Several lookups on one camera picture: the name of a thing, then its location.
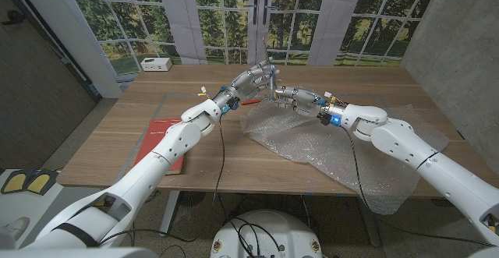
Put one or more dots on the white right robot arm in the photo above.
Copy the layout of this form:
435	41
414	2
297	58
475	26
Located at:
429	164

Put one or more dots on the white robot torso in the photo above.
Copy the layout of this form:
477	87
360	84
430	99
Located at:
288	230

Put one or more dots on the clear bubble wrap sheet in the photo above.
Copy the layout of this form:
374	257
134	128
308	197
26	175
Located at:
312	145

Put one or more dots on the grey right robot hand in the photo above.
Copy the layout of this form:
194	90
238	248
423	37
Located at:
308	102

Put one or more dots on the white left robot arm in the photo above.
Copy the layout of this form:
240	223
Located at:
167	149

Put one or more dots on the printed window forest backdrop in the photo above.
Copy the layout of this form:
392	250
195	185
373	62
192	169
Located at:
218	16

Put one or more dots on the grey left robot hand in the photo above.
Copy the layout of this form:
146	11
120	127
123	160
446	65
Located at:
245	86

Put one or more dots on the yellow black foot pedal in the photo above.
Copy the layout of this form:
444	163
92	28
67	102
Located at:
15	182
41	182

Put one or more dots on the red notebook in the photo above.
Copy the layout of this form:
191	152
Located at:
154	137

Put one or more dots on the white table leg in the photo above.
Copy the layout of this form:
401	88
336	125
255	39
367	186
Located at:
169	215
368	227

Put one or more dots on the white power strip box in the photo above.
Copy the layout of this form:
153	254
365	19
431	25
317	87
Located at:
156	64

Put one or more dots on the white shoe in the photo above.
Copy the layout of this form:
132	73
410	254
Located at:
11	227

